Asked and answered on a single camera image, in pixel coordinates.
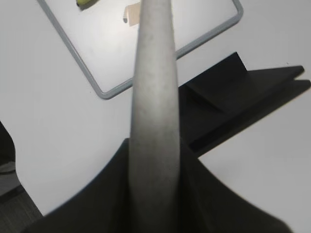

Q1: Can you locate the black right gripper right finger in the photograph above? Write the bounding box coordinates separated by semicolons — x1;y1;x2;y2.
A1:
179;141;292;233

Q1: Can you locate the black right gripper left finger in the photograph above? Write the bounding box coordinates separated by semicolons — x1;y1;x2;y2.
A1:
24;138;132;233

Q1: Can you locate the grey-handled kitchen knife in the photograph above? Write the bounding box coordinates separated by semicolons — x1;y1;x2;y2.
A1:
128;0;180;233

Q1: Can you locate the yellow plastic banana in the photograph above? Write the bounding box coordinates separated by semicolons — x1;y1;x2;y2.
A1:
76;0;94;7

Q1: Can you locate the black knife stand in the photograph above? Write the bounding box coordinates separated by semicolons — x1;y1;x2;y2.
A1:
179;53;311;156

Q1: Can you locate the white grey-rimmed cutting board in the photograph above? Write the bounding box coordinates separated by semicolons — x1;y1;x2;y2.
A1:
39;0;243;100

